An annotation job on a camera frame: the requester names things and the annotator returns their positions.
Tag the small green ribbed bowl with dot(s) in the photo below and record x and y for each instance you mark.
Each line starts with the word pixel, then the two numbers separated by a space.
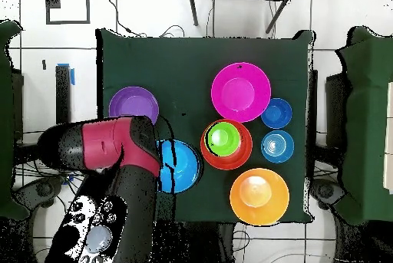
pixel 222 138

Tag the bright blue plastic bowl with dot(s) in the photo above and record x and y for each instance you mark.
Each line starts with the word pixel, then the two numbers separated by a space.
pixel 185 165

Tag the red plastic bowl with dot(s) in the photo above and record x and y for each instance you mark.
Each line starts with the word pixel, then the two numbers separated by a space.
pixel 227 161

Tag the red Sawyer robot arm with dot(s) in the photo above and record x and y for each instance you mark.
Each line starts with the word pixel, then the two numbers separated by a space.
pixel 104 146

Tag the pink plastic bowl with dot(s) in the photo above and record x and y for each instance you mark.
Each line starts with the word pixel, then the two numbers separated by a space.
pixel 241 92

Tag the dark green table cloth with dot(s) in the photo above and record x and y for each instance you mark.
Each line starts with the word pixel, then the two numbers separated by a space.
pixel 172 69

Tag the purple plastic bowl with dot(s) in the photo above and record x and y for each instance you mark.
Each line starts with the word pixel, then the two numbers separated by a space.
pixel 133 102

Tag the small dark blue bowl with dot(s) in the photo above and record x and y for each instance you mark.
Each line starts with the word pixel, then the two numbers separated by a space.
pixel 276 113

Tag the translucent teal plastic bowl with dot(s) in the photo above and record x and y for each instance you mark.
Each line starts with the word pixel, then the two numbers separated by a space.
pixel 277 146

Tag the orange plastic bowl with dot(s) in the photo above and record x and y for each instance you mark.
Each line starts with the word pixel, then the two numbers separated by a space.
pixel 261 201

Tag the blue tape strip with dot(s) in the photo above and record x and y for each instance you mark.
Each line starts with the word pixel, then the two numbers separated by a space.
pixel 72 76

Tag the green cloth side table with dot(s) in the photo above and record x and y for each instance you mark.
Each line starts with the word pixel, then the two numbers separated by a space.
pixel 6 122
pixel 368 122

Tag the white box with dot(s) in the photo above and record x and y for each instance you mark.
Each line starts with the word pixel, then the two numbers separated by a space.
pixel 389 152

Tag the black table frame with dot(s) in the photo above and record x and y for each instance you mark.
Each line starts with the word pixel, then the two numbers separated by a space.
pixel 63 97

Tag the black pedestal foot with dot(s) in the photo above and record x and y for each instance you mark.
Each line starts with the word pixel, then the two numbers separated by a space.
pixel 33 191
pixel 327 190

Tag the grey square frame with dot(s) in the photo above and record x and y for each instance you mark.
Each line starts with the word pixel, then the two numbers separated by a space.
pixel 67 22

